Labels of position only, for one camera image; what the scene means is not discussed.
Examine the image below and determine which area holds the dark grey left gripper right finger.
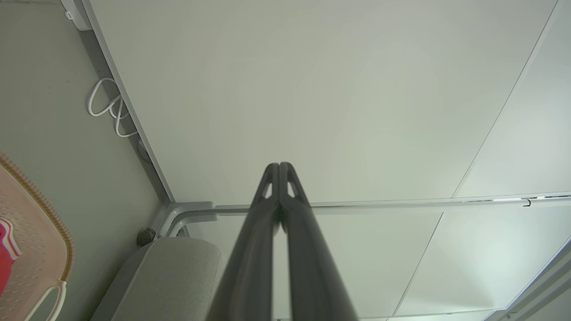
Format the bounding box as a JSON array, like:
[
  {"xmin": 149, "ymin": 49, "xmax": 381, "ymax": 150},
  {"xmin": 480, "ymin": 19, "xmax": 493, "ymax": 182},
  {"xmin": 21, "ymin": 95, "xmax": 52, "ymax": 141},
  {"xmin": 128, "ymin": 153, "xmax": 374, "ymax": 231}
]
[{"xmin": 280, "ymin": 161, "xmax": 360, "ymax": 321}]

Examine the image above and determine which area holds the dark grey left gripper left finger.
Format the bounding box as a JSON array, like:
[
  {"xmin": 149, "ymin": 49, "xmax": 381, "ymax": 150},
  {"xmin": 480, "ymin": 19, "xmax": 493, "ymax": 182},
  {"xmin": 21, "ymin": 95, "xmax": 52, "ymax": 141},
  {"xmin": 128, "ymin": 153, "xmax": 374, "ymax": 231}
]
[{"xmin": 206, "ymin": 162, "xmax": 281, "ymax": 321}]

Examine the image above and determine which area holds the beige perforated plastic laundry basket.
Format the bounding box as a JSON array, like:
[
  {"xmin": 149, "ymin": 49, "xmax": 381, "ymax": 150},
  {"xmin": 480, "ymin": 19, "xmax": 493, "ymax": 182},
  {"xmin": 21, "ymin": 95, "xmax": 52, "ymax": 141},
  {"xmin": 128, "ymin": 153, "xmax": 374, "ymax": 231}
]
[{"xmin": 0, "ymin": 153, "xmax": 74, "ymax": 321}]

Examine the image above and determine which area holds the dark round furniture foot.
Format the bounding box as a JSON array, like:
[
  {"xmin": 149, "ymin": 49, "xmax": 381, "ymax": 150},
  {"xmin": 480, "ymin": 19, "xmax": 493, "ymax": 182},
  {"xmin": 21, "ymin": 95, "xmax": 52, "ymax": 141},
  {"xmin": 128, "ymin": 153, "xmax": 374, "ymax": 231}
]
[{"xmin": 136, "ymin": 227, "xmax": 157, "ymax": 247}]

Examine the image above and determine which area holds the white looped cable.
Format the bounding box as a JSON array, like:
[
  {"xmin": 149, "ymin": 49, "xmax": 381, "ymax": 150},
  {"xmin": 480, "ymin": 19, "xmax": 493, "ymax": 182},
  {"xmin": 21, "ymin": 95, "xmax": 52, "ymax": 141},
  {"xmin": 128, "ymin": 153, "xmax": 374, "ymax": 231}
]
[{"xmin": 87, "ymin": 78, "xmax": 139, "ymax": 138}]

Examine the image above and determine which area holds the white power box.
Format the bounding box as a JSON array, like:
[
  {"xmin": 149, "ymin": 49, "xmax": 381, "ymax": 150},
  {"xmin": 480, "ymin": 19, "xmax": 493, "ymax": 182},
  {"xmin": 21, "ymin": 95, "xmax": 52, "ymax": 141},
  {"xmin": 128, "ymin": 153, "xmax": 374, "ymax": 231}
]
[{"xmin": 60, "ymin": 0, "xmax": 93, "ymax": 32}]

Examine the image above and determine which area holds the red cloth garment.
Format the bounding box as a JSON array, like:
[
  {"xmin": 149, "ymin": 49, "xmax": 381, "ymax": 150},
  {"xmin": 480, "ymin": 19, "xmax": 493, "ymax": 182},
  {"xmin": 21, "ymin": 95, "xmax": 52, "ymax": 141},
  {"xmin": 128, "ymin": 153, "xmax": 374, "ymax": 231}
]
[{"xmin": 0, "ymin": 218, "xmax": 22, "ymax": 296}]

